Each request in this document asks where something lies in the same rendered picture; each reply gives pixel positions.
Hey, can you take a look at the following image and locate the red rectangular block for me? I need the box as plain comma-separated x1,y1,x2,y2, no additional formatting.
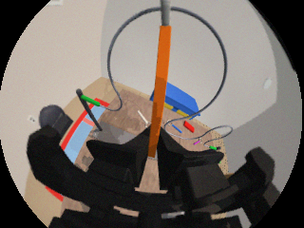
183,122,195,133

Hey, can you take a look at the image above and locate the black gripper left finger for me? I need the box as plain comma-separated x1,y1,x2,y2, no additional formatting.
86,125,151,187

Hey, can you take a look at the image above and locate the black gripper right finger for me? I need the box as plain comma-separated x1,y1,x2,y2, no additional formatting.
156,126,224,191

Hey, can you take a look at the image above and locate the orange handle with grey loop tip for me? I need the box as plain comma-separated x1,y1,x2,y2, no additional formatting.
148,0,171,159

